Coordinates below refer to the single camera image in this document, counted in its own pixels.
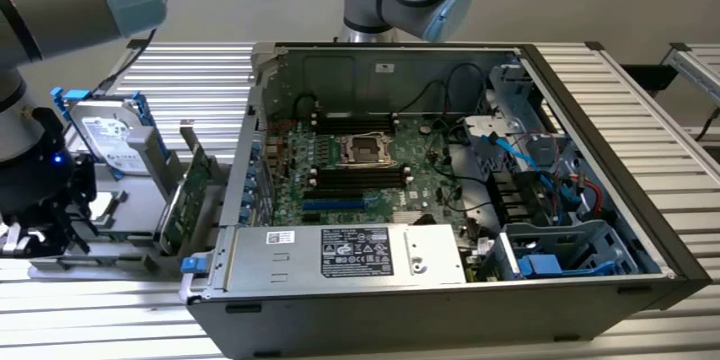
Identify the aluminium side table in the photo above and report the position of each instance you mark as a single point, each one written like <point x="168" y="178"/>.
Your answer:
<point x="695" y="65"/>

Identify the silver power supply unit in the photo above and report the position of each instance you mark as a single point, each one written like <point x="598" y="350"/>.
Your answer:
<point x="298" y="263"/>

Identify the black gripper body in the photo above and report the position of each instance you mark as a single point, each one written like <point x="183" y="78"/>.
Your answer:
<point x="39" y="178"/>

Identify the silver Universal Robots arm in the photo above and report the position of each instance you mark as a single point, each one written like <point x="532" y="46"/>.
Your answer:
<point x="56" y="1"/>

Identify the metal CPU socket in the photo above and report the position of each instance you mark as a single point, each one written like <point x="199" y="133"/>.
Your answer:
<point x="364" y="150"/>

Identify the round coin battery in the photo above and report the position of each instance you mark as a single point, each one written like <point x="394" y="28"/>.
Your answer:
<point x="427" y="128"/>

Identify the blue power supply latch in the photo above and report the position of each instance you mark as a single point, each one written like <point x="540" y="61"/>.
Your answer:
<point x="192" y="263"/>

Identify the silver chipset heat sink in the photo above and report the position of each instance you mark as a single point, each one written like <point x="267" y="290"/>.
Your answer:
<point x="415" y="218"/>

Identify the black RAM slot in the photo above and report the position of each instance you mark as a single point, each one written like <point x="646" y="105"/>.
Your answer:
<point x="360" y="171"/>
<point x="351" y="116"/>
<point x="351" y="120"/>
<point x="351" y="129"/>
<point x="351" y="125"/>
<point x="360" y="181"/>
<point x="360" y="185"/>
<point x="360" y="176"/>

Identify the green graphics card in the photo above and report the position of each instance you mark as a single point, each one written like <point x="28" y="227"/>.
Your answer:
<point x="191" y="195"/>

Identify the blue expansion slot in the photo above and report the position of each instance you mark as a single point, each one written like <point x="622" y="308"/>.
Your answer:
<point x="332" y="205"/>

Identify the long black expansion slot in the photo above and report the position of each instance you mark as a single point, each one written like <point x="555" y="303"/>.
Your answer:
<point x="332" y="195"/>

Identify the short black expansion slot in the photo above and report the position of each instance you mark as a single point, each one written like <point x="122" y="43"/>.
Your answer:
<point x="316" y="219"/>

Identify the silver hard disk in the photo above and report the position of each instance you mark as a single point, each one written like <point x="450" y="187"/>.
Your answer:
<point x="110" y="136"/>

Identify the metal optical drive cage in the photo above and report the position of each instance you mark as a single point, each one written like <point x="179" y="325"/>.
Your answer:
<point x="515" y="98"/>

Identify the black open PC case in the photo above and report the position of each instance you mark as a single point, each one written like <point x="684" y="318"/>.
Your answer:
<point x="427" y="322"/>

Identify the green motherboard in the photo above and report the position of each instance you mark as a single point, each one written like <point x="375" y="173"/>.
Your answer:
<point x="427" y="166"/>

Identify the grey disk bay cage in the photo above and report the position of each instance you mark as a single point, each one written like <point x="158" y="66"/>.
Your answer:
<point x="579" y="246"/>

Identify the hard drive in blue caddy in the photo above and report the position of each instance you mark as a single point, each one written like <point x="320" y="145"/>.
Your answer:
<point x="147" y="111"/>

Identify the grey parts rack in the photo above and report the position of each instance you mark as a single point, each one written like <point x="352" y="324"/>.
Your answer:
<point x="135" y="200"/>

